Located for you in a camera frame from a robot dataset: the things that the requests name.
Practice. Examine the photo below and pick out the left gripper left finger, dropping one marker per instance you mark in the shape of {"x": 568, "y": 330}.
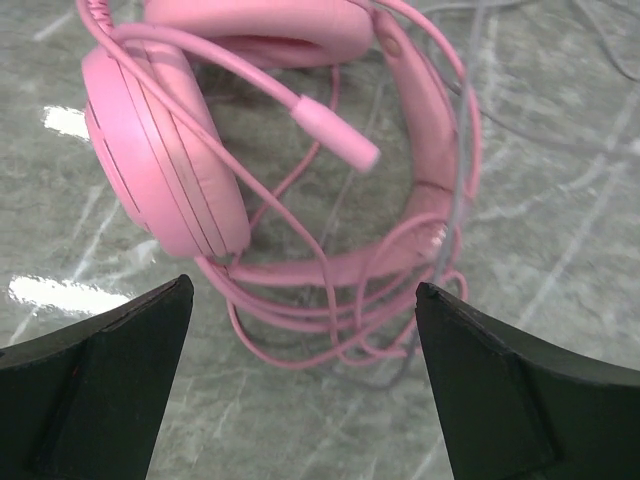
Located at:
{"x": 87, "y": 401}

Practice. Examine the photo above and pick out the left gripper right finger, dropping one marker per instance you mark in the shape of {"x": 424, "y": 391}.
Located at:
{"x": 514, "y": 406}

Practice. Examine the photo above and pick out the pink headset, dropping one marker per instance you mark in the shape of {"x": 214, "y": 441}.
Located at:
{"x": 159, "y": 148}

